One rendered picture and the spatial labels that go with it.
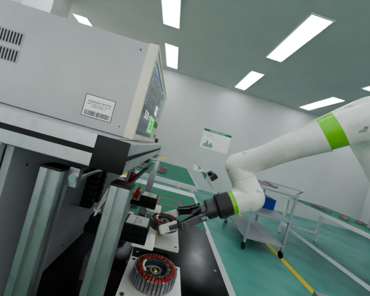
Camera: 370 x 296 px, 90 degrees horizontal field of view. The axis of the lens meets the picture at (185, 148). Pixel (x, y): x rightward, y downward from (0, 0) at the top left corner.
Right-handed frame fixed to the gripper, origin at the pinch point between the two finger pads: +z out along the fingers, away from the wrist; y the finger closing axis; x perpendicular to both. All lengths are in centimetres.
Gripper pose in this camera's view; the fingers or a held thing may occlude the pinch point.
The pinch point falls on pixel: (165, 221)
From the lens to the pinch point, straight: 77.6
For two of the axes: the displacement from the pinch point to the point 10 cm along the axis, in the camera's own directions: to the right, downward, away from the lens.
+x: -2.6, -9.7, -0.3
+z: -9.6, 2.6, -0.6
